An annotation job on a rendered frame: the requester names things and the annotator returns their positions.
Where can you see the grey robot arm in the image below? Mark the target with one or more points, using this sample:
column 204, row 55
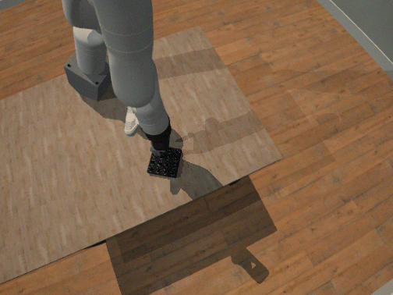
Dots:
column 126, row 30

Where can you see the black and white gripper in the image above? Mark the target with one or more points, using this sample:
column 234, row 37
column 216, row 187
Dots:
column 158, row 133

